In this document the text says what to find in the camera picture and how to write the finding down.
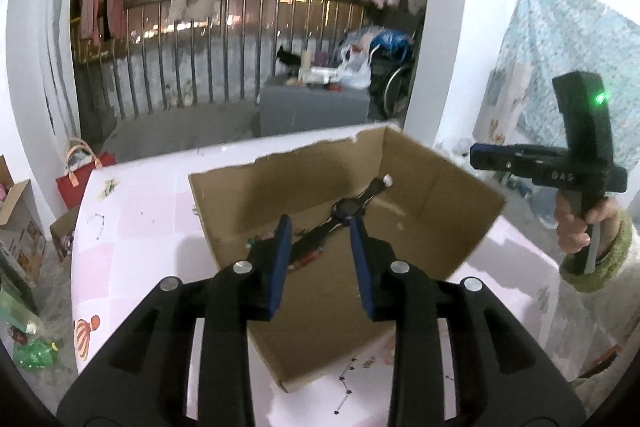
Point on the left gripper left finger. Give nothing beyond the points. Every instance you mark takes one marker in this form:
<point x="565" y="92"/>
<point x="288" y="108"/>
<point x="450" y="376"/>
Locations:
<point x="181" y="357"/>

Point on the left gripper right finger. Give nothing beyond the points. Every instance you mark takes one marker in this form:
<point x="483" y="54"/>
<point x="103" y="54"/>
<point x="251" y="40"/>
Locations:
<point x="461" y="357"/>

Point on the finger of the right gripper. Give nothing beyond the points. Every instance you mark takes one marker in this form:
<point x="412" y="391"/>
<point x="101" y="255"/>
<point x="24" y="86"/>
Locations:
<point x="515" y="163"/>
<point x="482" y="148"/>

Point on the black smart watch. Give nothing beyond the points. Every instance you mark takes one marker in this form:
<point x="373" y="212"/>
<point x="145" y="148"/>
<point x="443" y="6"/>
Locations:
<point x="307" y="247"/>

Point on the right forearm fuzzy sleeve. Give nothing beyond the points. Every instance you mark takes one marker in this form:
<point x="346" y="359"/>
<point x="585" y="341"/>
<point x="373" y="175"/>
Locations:
<point x="598" y="311"/>

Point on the right hand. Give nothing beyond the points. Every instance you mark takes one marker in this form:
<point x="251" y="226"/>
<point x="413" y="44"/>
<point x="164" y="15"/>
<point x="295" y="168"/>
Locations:
<point x="572" y="230"/>

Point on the green plastic bag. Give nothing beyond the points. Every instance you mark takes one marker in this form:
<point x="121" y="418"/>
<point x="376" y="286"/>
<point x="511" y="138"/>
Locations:
<point x="38" y="353"/>

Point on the wheelchair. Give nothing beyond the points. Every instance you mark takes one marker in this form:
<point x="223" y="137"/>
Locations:
<point x="392" y="62"/>

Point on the blue patterned cloth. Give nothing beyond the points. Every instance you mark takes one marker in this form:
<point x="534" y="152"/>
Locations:
<point x="549" y="38"/>

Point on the white plastic bag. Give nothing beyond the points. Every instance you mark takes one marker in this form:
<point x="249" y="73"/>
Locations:
<point x="354" y="70"/>

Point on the small open cardboard box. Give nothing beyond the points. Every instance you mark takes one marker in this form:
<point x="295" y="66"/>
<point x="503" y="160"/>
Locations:
<point x="22" y="241"/>

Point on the grey cabinet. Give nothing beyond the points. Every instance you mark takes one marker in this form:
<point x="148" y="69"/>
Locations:
<point x="290" y="108"/>

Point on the red gift bag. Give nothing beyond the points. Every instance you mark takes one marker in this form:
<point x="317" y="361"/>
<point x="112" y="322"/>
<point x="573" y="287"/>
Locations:
<point x="79" y="162"/>

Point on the metal balcony railing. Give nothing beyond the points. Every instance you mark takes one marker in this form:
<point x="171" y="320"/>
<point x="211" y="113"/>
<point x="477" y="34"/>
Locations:
<point x="224" y="56"/>

